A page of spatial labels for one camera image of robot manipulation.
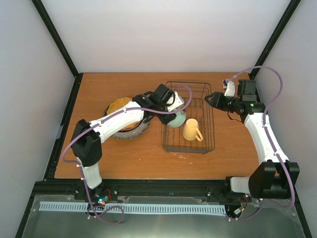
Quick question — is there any pale green ceramic bowl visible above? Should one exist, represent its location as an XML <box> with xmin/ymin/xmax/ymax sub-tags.
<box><xmin>167</xmin><ymin>110</ymin><xmax>186</xmax><ymax>128</ymax></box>

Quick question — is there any black left frame post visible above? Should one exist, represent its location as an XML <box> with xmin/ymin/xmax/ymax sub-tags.
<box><xmin>31</xmin><ymin>0</ymin><xmax>84</xmax><ymax>77</ymax></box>

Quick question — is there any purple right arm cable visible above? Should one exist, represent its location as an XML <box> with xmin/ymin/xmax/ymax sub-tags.
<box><xmin>225</xmin><ymin>65</ymin><xmax>296</xmax><ymax>221</ymax></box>

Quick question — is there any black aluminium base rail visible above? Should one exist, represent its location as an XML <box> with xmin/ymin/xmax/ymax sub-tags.
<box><xmin>31</xmin><ymin>178</ymin><xmax>245</xmax><ymax>203</ymax></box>

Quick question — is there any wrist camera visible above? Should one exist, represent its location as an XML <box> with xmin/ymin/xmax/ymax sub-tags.
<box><xmin>223</xmin><ymin>79</ymin><xmax>235</xmax><ymax>97</ymax></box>
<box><xmin>166</xmin><ymin>91</ymin><xmax>185</xmax><ymax>112</ymax></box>

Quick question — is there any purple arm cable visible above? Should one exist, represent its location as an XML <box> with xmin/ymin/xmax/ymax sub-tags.
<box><xmin>225</xmin><ymin>65</ymin><xmax>296</xmax><ymax>221</ymax></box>
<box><xmin>61</xmin><ymin>85</ymin><xmax>193</xmax><ymax>226</ymax></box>

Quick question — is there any light blue slotted cable duct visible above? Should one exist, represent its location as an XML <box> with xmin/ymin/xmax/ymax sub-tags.
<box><xmin>38</xmin><ymin>201</ymin><xmax>226</xmax><ymax>216</ymax></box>

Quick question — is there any black frame post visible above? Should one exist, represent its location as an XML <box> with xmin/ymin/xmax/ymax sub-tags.
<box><xmin>255</xmin><ymin>0</ymin><xmax>301</xmax><ymax>66</ymax></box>
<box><xmin>31</xmin><ymin>0</ymin><xmax>84</xmax><ymax>77</ymax></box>

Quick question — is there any pink scalloped plate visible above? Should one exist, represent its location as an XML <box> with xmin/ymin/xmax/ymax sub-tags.
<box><xmin>120</xmin><ymin>121</ymin><xmax>141</xmax><ymax>132</ymax></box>

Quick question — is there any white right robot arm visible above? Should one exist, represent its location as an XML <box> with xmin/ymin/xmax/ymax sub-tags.
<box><xmin>205</xmin><ymin>79</ymin><xmax>300</xmax><ymax>200</ymax></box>

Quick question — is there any black right frame post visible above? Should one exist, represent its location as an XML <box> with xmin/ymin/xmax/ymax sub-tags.
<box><xmin>255</xmin><ymin>0</ymin><xmax>301</xmax><ymax>66</ymax></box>

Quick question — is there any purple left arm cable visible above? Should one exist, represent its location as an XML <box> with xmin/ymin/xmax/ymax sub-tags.
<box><xmin>61</xmin><ymin>85</ymin><xmax>193</xmax><ymax>226</ymax></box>

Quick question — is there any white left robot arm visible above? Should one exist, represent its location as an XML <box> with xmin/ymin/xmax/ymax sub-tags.
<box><xmin>67</xmin><ymin>84</ymin><xmax>190</xmax><ymax>200</ymax></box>

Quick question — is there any yellow ceramic mug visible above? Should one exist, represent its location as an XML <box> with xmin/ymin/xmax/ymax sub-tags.
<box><xmin>182</xmin><ymin>119</ymin><xmax>204</xmax><ymax>141</ymax></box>

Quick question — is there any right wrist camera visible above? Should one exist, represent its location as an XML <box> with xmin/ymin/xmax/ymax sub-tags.
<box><xmin>223</xmin><ymin>79</ymin><xmax>235</xmax><ymax>97</ymax></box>

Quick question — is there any yellow polka dot plate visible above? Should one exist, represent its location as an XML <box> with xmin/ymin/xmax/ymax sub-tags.
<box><xmin>105</xmin><ymin>97</ymin><xmax>132</xmax><ymax>115</ymax></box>

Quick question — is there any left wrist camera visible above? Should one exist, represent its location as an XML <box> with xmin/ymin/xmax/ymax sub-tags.
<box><xmin>166</xmin><ymin>91</ymin><xmax>185</xmax><ymax>112</ymax></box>

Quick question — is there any dark speckled stone plate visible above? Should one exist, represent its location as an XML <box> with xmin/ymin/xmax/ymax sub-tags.
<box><xmin>103</xmin><ymin>108</ymin><xmax>150</xmax><ymax>140</ymax></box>

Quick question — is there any green wire dish rack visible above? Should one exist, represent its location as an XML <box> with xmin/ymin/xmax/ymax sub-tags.
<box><xmin>161</xmin><ymin>81</ymin><xmax>214</xmax><ymax>154</ymax></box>

